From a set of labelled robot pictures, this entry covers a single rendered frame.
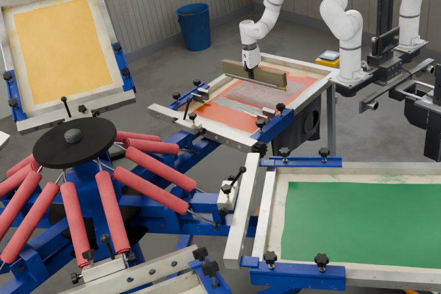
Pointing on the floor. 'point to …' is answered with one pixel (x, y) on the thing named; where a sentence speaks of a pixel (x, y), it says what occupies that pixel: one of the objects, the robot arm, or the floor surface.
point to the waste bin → (195, 25)
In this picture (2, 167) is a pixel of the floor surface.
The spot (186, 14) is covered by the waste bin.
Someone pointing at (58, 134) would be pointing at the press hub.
